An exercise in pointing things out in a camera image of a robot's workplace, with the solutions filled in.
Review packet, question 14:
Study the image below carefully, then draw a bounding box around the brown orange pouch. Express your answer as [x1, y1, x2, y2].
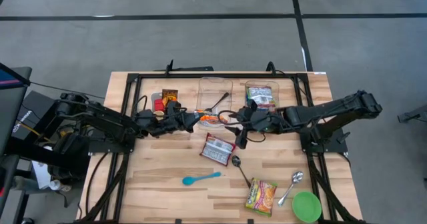
[161, 89, 179, 107]

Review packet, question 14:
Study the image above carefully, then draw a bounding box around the teal plastic spoon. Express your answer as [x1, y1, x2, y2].
[181, 171, 222, 187]

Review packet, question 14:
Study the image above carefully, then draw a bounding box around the thin black cable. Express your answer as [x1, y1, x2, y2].
[29, 81, 106, 100]

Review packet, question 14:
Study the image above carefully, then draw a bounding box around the orange ramen packet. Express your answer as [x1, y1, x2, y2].
[195, 109, 232, 127]

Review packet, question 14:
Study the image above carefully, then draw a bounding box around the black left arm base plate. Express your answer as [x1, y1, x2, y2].
[88, 139, 136, 154]

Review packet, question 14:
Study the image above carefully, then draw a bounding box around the black flat bar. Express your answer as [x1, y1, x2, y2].
[155, 66, 214, 73]

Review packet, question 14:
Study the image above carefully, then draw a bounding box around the red roast beef ramen packet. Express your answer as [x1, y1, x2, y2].
[199, 132, 237, 167]

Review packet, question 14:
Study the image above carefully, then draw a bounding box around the black round device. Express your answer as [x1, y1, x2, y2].
[53, 130, 91, 158]

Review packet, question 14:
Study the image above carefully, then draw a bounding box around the grey furniture leg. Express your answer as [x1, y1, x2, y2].
[396, 103, 427, 131]

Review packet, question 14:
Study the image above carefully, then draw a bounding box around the tilted dark display screen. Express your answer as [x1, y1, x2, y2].
[0, 62, 33, 155]

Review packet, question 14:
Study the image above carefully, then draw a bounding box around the shiny silver spoon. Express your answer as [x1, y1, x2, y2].
[277, 171, 304, 207]

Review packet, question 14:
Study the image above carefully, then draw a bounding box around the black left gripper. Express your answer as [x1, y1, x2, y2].
[146, 100, 205, 137]

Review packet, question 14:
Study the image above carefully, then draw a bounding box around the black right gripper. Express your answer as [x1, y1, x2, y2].
[225, 99, 286, 150]

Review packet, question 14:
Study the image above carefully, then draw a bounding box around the green plastic bowl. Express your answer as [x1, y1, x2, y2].
[292, 191, 323, 223]

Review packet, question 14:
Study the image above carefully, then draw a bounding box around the green-edged pink ramen packet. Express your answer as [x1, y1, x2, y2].
[246, 85, 278, 113]

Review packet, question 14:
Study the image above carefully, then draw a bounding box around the clear plastic container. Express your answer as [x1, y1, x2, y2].
[195, 77, 234, 129]
[243, 78, 282, 113]

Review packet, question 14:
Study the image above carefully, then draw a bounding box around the black spoon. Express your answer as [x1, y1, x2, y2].
[203, 91, 231, 113]

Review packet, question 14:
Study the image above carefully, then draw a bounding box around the dark metal spoon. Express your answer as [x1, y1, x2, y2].
[231, 155, 252, 189]

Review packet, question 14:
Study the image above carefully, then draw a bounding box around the black metal table frame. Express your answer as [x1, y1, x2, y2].
[75, 71, 366, 224]

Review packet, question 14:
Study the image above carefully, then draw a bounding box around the black box white logo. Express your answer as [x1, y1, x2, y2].
[11, 90, 71, 141]

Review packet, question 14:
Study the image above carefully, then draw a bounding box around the white paper sheet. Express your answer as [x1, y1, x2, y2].
[31, 160, 51, 190]

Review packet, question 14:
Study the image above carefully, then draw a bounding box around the yellow-green pink ramen packet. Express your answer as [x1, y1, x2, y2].
[244, 177, 278, 217]

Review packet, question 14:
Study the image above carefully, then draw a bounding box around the thick black cable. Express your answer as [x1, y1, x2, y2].
[85, 152, 111, 218]

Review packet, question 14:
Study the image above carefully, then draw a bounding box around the white plastic bin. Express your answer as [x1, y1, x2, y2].
[149, 91, 181, 118]

